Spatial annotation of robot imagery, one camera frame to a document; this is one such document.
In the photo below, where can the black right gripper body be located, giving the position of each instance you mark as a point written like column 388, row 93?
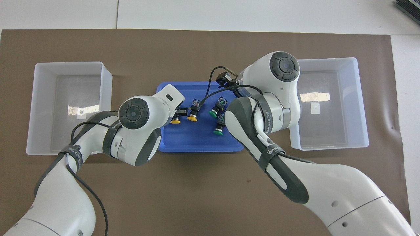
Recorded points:
column 237, row 90

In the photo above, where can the yellow push button switch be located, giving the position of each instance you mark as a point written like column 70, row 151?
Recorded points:
column 175, row 122
column 196, row 105

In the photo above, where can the green push button switch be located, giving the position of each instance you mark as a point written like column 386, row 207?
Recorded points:
column 219, row 104
column 218, row 131

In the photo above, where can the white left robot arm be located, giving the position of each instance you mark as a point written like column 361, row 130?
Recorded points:
column 154, row 111

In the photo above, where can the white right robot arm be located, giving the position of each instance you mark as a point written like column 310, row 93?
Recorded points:
column 262, row 75

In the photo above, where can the blue plastic tray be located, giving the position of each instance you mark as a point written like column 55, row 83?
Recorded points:
column 193, row 141

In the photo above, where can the small white box label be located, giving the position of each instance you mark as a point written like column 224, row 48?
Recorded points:
column 81, row 115
column 315, row 108

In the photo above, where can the brown table mat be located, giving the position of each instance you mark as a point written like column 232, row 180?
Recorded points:
column 197, row 196

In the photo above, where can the translucent white plastic box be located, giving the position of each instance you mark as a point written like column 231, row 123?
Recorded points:
column 46, row 108
column 341, row 124

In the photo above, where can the dark grey ribbed device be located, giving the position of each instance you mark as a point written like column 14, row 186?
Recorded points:
column 410, row 6

